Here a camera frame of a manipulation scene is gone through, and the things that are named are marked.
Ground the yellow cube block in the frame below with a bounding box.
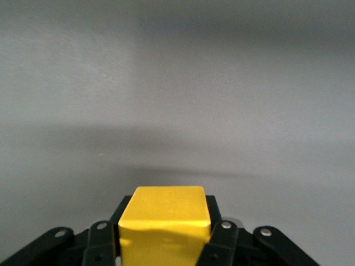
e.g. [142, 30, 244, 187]
[118, 185, 212, 266]

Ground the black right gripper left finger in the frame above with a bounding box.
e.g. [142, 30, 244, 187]
[0, 195, 134, 266]

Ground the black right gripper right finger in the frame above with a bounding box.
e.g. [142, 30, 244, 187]
[195, 195, 325, 266]

